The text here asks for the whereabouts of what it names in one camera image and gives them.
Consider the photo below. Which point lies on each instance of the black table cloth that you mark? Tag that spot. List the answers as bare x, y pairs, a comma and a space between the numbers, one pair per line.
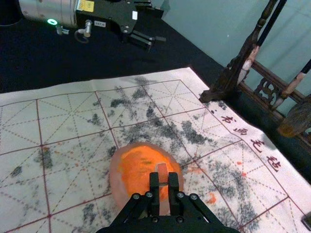
48, 60

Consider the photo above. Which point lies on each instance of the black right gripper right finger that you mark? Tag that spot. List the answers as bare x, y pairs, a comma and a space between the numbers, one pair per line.
174, 194

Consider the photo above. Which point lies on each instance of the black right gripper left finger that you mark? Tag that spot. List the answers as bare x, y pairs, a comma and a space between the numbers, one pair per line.
155, 194

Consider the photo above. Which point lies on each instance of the dark carved wooden brush rack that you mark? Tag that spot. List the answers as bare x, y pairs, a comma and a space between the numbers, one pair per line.
230, 80

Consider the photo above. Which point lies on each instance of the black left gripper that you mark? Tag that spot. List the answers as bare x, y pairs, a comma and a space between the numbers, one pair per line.
109, 17

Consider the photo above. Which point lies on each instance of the round orange ink paste dish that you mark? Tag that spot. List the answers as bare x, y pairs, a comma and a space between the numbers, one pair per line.
136, 165

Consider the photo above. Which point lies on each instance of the translucent pink seal stamp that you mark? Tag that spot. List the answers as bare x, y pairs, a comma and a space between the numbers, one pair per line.
162, 171

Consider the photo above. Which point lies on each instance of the cream gridded calligraphy felt mat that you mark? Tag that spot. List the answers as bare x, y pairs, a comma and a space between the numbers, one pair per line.
73, 121

